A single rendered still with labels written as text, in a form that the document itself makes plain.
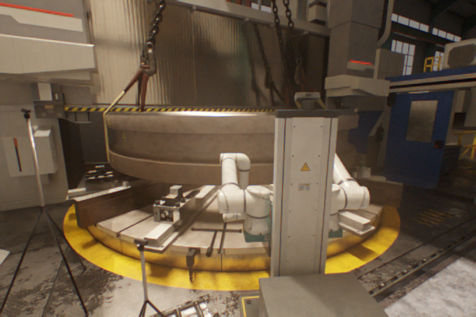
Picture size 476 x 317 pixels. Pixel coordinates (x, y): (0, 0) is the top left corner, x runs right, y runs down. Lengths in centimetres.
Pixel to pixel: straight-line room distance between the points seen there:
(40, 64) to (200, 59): 328
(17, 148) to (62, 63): 219
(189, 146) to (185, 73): 294
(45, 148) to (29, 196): 113
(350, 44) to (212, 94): 355
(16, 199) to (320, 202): 548
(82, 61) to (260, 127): 234
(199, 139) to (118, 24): 339
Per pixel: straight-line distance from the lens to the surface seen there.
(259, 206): 146
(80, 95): 454
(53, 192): 581
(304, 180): 137
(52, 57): 363
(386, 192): 435
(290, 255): 155
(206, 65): 590
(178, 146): 313
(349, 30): 674
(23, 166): 537
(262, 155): 299
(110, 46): 557
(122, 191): 371
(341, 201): 163
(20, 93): 467
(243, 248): 268
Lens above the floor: 176
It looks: 11 degrees down
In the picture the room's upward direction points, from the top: straight up
